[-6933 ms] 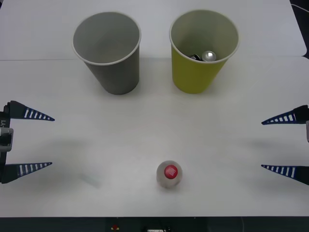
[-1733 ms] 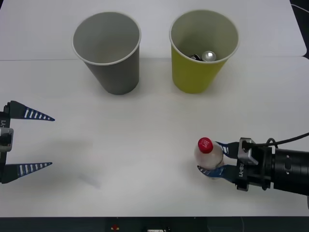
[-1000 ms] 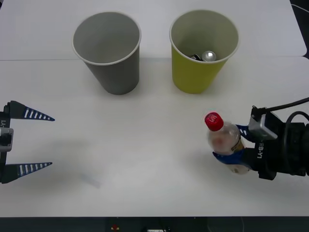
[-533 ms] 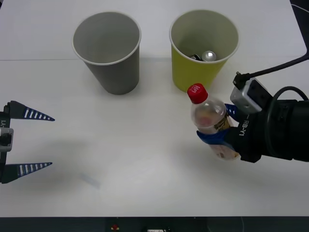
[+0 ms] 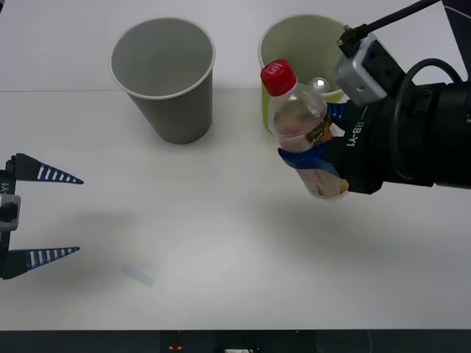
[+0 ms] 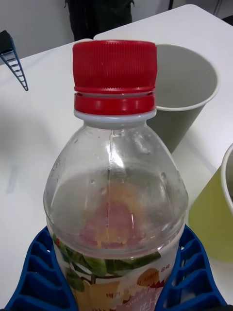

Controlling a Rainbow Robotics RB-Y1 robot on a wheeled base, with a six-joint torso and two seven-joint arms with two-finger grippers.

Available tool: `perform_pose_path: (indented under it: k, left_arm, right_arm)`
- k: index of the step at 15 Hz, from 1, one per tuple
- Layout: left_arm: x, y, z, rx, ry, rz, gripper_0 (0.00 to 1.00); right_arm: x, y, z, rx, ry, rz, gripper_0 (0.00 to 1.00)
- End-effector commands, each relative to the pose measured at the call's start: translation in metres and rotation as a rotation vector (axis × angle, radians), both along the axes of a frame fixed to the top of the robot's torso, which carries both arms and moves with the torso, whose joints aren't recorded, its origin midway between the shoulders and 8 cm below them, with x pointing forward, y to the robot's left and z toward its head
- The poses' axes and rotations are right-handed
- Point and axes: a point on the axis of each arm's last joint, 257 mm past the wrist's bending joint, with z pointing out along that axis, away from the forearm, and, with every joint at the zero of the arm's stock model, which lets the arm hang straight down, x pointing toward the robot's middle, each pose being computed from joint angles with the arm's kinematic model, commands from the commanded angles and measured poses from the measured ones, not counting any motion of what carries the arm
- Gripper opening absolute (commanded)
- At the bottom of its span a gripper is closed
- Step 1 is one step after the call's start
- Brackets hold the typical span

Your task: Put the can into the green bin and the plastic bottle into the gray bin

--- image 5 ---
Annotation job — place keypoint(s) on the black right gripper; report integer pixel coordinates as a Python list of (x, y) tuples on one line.
[(368, 154)]

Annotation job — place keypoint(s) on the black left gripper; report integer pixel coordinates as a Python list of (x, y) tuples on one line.
[(9, 182)]

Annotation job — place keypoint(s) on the clear bottle with red cap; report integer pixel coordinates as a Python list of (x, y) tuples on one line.
[(294, 117)]

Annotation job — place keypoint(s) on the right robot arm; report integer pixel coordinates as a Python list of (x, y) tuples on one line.
[(449, 136)]

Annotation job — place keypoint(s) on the silver drink can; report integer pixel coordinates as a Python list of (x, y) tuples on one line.
[(318, 84)]

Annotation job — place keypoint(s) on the grey plastic bin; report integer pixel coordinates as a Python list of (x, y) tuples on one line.
[(184, 117)]

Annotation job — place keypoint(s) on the red round button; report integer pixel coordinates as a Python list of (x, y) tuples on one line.
[(175, 346)]

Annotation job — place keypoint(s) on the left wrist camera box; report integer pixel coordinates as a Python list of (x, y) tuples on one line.
[(9, 213)]

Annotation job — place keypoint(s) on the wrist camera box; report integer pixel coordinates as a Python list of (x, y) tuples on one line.
[(362, 77), (9, 213)]

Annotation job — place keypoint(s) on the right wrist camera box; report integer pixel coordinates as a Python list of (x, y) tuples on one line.
[(362, 77)]

